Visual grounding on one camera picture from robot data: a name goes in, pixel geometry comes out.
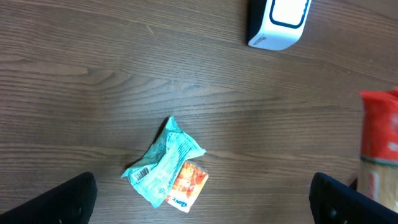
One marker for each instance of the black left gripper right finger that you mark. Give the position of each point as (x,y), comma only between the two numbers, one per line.
(332,202)

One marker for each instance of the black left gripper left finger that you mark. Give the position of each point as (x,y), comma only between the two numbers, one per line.
(71,202)

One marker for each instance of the orange brown snack packet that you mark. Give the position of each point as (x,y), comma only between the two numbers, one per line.
(377,178)

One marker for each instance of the teal snack pouch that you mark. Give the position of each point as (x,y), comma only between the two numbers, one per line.
(154,174)

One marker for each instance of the small orange box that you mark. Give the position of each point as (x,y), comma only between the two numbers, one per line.
(187,186)

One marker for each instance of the white barcode scanner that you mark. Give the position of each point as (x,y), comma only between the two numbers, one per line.
(276,24)

